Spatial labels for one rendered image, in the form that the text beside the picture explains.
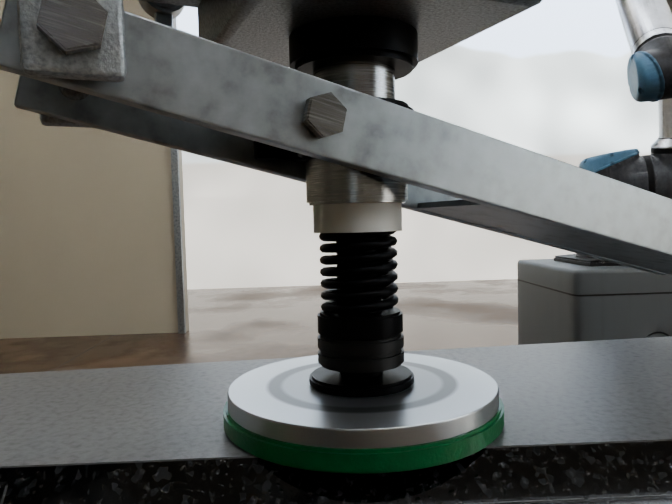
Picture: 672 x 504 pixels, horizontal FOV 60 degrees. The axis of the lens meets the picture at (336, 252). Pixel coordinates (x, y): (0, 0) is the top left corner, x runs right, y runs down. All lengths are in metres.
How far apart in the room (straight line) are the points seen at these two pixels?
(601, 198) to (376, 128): 0.22
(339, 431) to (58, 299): 5.52
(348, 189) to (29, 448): 0.29
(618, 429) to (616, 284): 1.05
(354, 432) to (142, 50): 0.26
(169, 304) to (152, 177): 1.17
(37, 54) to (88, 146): 5.40
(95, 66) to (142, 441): 0.27
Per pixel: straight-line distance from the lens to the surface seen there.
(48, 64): 0.34
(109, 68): 0.34
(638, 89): 1.22
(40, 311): 5.93
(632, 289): 1.54
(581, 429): 0.48
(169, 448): 0.45
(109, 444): 0.47
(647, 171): 1.67
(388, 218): 0.43
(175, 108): 0.36
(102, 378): 0.66
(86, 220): 5.70
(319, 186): 0.43
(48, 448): 0.48
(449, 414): 0.40
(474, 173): 0.44
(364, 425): 0.38
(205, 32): 0.52
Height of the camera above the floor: 0.98
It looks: 3 degrees down
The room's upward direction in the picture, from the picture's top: 2 degrees counter-clockwise
